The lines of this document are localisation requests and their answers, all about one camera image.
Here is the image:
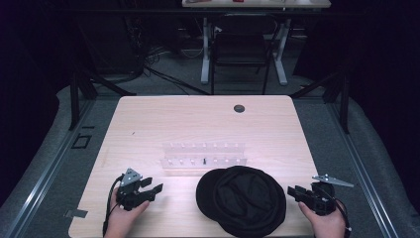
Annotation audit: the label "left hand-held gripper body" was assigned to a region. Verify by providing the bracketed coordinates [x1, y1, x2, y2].
[115, 168, 157, 212]

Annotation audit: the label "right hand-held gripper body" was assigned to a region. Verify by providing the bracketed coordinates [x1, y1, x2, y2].
[298, 174, 355, 217]

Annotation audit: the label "black cap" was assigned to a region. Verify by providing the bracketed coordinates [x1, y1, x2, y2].
[195, 165, 287, 238]

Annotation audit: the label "clear acrylic rack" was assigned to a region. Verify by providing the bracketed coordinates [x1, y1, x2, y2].
[159, 141, 249, 172]

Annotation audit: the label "person's left hand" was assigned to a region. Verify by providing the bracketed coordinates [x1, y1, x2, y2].
[103, 187, 152, 238]

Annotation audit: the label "person's right hand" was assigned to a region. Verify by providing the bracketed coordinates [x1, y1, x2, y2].
[298, 197, 349, 238]

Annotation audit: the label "grey tape strip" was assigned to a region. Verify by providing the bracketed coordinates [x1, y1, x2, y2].
[63, 208, 89, 219]

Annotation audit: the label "black metal stand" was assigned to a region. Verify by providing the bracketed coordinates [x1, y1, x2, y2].
[289, 65, 351, 135]
[67, 19, 137, 131]

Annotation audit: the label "black chair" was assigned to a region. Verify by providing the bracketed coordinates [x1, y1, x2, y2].
[210, 13, 278, 96]

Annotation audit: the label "white-legged desk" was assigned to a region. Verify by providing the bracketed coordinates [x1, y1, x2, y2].
[181, 0, 332, 87]

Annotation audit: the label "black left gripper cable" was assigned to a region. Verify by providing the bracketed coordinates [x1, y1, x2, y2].
[102, 175, 125, 238]

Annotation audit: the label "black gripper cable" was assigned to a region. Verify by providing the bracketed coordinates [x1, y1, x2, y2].
[325, 187, 353, 238]
[102, 175, 125, 238]

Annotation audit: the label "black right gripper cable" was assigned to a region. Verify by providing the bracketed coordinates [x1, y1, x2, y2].
[325, 187, 353, 238]

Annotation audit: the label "black floor cables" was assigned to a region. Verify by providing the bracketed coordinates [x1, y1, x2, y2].
[125, 19, 212, 97]

